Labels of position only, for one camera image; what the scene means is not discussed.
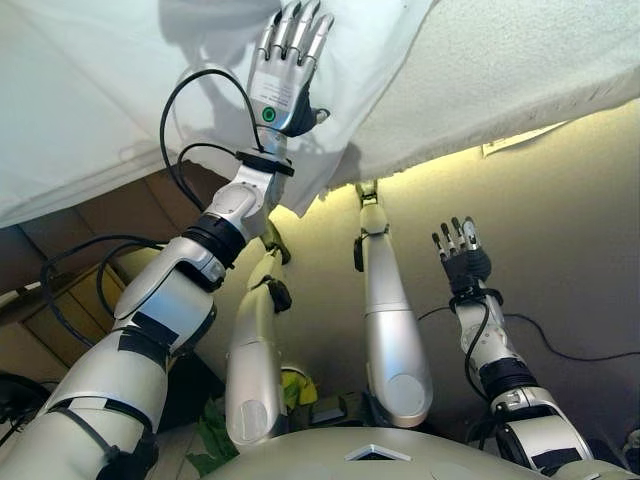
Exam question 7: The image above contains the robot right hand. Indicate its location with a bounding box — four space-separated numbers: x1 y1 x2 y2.
430 215 494 299

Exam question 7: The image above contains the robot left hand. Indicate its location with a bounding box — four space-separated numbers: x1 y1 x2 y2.
246 0 336 154

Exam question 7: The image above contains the white duvet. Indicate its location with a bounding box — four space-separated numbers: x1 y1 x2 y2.
0 0 436 229

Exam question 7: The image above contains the brown upholstered bed base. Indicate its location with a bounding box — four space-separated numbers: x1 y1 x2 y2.
0 162 236 296

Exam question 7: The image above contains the white paper label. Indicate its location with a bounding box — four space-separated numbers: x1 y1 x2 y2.
480 122 566 159

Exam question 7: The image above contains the yellow green cloth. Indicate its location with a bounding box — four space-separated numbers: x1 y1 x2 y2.
279 367 319 409

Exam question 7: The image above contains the silver robot torso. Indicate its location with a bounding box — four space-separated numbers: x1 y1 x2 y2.
199 424 640 480

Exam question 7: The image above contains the green leafy plant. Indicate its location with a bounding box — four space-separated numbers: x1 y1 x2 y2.
184 397 241 476

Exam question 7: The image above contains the light wooden nightstand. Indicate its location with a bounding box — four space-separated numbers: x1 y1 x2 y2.
0 257 126 386

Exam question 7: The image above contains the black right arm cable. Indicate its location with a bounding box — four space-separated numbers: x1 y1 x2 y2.
462 294 501 406

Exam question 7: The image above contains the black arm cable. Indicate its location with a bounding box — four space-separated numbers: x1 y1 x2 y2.
462 294 501 406
38 67 266 351

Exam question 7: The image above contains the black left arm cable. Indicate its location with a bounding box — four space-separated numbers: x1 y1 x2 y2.
38 67 266 351

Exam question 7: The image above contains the black floor cable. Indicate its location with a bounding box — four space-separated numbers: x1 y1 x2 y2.
417 304 640 364

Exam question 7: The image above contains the black cable bundle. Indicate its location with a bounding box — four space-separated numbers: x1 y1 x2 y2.
0 369 56 431

